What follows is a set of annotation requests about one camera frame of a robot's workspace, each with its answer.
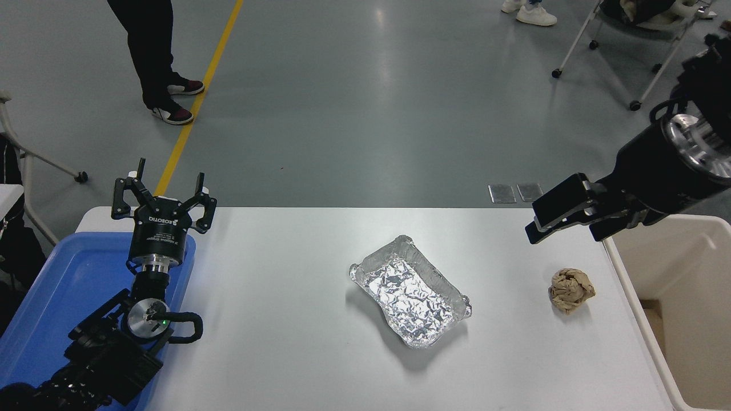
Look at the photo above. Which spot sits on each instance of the standing person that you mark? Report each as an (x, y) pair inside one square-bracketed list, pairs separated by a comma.
[(148, 51)]

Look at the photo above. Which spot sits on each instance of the seated person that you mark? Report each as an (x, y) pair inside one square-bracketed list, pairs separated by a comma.
[(17, 251)]

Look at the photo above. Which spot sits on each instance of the white side table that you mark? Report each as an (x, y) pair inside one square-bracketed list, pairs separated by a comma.
[(8, 197)]

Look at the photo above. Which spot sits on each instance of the large pale bin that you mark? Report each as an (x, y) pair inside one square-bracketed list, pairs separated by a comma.
[(685, 268)]

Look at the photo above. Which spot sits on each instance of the white-framed wheeled chair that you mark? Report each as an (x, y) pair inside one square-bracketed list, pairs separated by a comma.
[(639, 28)]

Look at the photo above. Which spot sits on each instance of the blue plastic tray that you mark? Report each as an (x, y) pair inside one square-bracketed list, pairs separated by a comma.
[(74, 279)]

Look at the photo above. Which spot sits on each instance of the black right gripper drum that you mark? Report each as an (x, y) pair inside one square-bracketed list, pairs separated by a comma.
[(657, 177)]

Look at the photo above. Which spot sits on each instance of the crumpled tan paper ball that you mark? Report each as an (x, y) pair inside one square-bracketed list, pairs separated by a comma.
[(571, 291)]

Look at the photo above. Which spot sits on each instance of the crumpled foil tray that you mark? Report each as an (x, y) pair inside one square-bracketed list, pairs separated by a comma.
[(408, 291)]

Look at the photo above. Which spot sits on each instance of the walking person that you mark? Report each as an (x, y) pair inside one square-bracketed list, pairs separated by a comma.
[(534, 12)]

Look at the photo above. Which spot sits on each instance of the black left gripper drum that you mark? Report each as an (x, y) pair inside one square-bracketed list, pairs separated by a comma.
[(159, 234)]

